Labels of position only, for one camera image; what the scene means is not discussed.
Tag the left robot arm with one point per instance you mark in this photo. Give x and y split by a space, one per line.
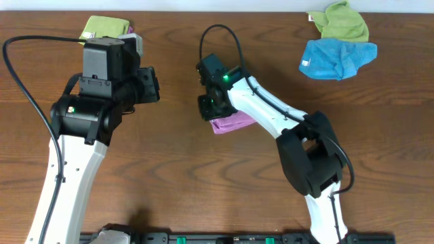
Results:
82 124

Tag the folded pink cloth under green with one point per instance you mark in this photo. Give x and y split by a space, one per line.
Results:
130 30

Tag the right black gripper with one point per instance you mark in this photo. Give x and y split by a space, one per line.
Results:
205 114

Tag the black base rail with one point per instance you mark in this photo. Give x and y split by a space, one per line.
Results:
116 233

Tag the crumpled green cloth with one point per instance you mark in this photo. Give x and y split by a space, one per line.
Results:
340 21

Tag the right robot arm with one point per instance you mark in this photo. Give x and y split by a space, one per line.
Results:
310 156

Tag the pink microfiber cloth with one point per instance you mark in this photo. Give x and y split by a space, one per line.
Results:
235 121

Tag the crumpled blue cloth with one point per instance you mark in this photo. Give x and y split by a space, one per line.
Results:
333 59

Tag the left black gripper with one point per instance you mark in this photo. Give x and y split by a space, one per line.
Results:
149 85

